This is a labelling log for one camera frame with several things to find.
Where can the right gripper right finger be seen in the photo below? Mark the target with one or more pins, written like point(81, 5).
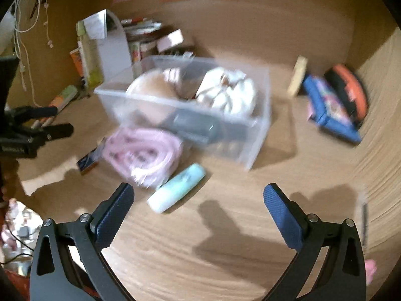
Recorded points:
point(342, 275)

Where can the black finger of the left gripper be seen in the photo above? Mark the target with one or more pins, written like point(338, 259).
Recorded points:
point(27, 113)
point(48, 133)

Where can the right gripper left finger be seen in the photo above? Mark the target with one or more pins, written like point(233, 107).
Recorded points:
point(68, 263)

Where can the mint green tube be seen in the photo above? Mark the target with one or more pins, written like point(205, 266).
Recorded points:
point(176, 188)

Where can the beige puff container purple sticker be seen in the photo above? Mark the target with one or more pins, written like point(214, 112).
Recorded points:
point(154, 94)

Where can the dark green bottle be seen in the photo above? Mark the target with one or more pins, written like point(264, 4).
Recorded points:
point(204, 129)

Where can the white drawstring cloth bag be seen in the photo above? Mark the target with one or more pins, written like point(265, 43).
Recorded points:
point(230, 91)

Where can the person's right hand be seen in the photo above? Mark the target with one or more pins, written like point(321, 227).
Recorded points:
point(370, 268)

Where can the orange capped pen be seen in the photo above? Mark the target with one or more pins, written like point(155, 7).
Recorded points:
point(37, 123)

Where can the white lip balm stick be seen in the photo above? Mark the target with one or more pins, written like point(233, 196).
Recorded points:
point(48, 122)

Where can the green orange tube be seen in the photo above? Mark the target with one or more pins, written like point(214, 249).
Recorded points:
point(64, 98)

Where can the orange box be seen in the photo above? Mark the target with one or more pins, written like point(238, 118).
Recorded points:
point(76, 58)

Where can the yellow-green spray bottle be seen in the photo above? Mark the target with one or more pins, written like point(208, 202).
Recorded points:
point(93, 75)

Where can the white folded paper stand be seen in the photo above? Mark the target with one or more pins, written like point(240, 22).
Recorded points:
point(111, 49)

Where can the fruit pattern booklet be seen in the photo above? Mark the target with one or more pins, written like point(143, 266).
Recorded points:
point(135, 51)

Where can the stack of booklets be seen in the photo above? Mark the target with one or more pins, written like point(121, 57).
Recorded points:
point(140, 28)

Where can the pink white small box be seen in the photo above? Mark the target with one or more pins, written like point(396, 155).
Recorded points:
point(169, 41)

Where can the blue zip pouch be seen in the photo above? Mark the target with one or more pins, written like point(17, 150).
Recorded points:
point(327, 112)

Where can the clear plastic storage bin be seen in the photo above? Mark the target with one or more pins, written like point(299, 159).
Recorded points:
point(124, 110)

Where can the cream small bottle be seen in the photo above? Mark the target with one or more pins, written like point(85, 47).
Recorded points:
point(298, 75)

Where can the black orange round case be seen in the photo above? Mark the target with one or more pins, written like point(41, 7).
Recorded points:
point(350, 90)

